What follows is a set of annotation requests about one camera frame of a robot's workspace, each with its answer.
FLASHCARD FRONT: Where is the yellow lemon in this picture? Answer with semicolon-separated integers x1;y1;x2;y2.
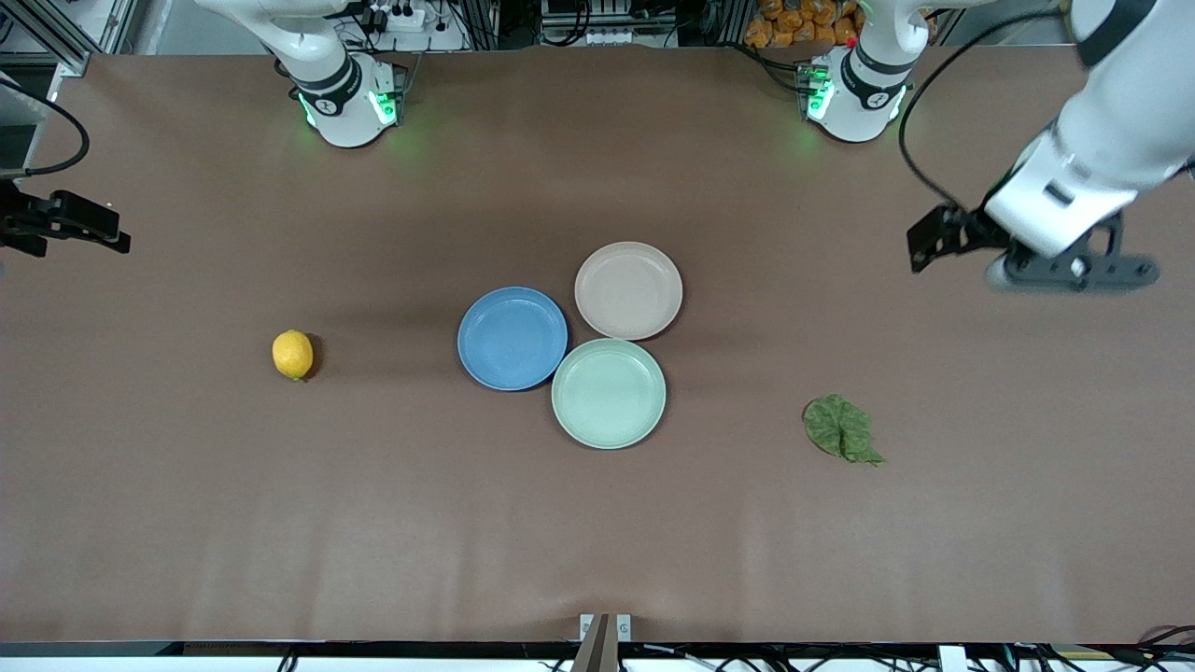
272;329;316;382

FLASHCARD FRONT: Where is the white power strip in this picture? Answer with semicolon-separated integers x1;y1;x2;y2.
369;0;429;34

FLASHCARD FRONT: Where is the green lettuce leaf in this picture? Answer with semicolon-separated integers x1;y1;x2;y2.
802;393;887;468

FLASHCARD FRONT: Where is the metal table edge bracket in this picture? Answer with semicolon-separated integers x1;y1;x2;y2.
571;613;634;672

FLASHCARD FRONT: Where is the blue plate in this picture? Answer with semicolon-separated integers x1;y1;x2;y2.
457;286;569;392

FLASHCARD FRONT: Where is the mint green plate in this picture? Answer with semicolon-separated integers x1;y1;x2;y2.
551;338;668;451

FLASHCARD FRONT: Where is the aluminium frame profile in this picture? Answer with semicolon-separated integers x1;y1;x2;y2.
0;0;150;77

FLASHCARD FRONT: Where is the beige plate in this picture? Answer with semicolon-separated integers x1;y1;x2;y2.
573;241;684;342

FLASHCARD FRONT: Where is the pile of orange fruit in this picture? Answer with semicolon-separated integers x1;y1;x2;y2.
744;0;865;49

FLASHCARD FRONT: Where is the black looped cable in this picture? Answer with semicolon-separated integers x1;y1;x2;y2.
0;79;91;178
898;7;1070;214

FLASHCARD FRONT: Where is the grey electronics unit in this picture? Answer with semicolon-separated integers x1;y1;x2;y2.
540;0;647;48

